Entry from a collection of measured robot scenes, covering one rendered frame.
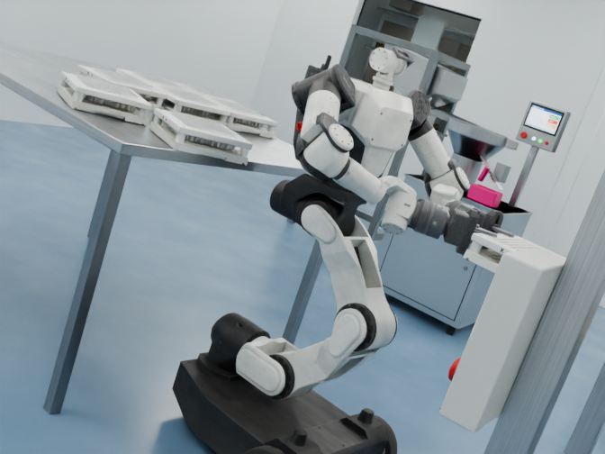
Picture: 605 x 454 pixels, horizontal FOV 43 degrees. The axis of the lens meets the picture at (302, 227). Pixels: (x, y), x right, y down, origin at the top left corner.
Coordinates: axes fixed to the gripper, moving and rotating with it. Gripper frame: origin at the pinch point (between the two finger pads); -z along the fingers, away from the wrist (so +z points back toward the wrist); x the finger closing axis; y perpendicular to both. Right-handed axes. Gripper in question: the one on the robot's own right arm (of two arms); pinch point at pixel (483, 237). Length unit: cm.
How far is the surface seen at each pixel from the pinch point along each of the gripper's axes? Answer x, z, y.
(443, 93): -32, 11, -345
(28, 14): 7, 319, -356
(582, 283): -12, -3, 88
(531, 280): -11, 6, 96
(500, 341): -1, 6, 96
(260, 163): 8, 69, -47
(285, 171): 9, 62, -58
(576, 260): -15, -1, 88
